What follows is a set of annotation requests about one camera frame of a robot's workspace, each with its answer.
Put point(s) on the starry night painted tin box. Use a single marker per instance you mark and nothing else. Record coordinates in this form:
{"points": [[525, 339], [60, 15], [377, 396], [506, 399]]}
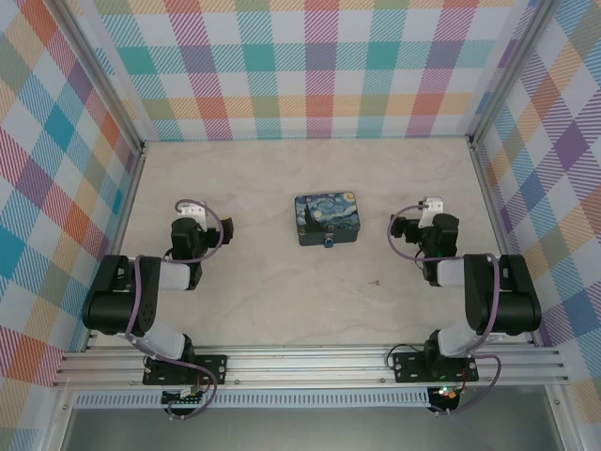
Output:
{"points": [[326, 211]]}

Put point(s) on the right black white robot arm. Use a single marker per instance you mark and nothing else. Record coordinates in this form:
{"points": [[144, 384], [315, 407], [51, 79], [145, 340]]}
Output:
{"points": [[514, 300]]}

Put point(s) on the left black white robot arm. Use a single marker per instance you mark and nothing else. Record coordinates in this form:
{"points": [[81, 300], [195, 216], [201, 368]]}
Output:
{"points": [[112, 305]]}

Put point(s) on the right small circuit board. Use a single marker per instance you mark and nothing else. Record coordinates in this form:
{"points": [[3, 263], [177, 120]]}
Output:
{"points": [[446, 394]]}

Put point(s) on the small circuit board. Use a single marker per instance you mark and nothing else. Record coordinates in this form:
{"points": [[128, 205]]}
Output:
{"points": [[185, 399], [446, 394]]}

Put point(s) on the left small circuit board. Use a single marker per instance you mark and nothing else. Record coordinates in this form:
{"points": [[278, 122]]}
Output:
{"points": [[185, 399]]}

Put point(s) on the grey metal panel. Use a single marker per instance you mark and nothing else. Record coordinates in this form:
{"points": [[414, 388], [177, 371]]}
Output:
{"points": [[305, 430]]}

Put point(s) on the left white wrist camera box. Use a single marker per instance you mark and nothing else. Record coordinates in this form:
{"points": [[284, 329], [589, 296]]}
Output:
{"points": [[195, 213]]}

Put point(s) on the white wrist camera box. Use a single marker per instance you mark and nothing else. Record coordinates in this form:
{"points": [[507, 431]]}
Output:
{"points": [[431, 211], [195, 213]]}

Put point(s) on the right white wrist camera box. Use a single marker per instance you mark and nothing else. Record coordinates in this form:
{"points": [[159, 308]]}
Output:
{"points": [[431, 211]]}

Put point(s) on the right aluminium side rail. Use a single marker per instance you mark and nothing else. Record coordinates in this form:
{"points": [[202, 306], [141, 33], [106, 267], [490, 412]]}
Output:
{"points": [[497, 225]]}

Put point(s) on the aluminium side rail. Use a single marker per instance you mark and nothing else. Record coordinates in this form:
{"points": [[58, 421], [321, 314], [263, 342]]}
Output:
{"points": [[119, 244], [497, 225]]}

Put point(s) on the left aluminium side rail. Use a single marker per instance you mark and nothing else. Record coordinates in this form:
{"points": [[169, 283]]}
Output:
{"points": [[119, 244]]}

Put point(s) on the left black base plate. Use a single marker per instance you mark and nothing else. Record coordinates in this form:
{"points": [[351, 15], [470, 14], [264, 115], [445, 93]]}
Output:
{"points": [[213, 368]]}

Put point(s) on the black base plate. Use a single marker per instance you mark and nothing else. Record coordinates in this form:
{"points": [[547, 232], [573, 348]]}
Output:
{"points": [[408, 366], [213, 368]]}

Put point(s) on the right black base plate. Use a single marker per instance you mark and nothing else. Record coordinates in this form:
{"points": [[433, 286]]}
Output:
{"points": [[408, 366]]}

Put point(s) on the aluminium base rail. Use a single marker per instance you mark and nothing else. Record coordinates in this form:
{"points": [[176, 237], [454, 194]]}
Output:
{"points": [[305, 368]]}

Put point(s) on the right aluminium corner post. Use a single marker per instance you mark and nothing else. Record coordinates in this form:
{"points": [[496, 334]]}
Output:
{"points": [[509, 70]]}

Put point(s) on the aluminium corner post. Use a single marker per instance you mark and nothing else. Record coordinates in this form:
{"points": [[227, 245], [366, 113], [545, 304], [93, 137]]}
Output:
{"points": [[101, 77], [509, 70]]}

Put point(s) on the left aluminium corner post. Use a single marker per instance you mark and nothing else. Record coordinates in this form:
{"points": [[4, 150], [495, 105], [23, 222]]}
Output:
{"points": [[101, 77]]}

